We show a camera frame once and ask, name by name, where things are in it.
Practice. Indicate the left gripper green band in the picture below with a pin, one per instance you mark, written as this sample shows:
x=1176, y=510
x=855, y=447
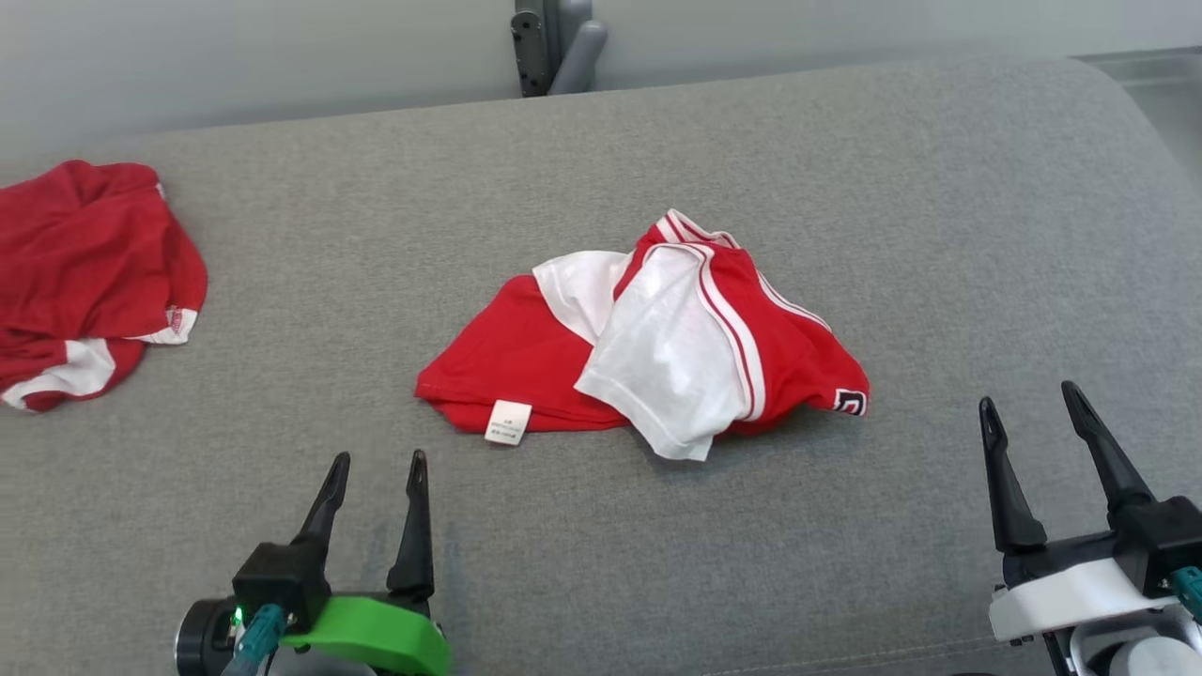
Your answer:
x=376, y=634

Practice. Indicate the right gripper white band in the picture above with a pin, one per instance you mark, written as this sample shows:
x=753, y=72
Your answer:
x=1061, y=591

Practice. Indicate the red white jersey shirt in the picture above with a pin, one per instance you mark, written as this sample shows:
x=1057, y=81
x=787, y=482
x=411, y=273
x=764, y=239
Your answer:
x=676, y=347

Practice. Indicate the red shorts white hem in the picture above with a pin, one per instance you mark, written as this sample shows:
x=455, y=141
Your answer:
x=84, y=263

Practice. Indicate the grey fabric sofa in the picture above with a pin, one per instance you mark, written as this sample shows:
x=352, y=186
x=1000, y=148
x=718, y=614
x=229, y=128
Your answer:
x=601, y=169

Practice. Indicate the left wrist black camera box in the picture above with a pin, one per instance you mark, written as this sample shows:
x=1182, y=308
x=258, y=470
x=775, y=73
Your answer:
x=282, y=577

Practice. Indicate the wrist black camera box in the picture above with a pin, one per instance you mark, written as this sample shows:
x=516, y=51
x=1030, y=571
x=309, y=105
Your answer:
x=1164, y=540
x=282, y=577

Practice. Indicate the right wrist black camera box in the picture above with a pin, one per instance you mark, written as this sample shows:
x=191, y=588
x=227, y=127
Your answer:
x=1164, y=540

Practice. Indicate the dark metal bracket plate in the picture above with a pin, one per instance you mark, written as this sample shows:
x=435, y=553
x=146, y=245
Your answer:
x=531, y=47

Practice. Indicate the grey vertical metal post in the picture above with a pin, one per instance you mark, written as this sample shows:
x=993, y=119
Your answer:
x=568, y=19

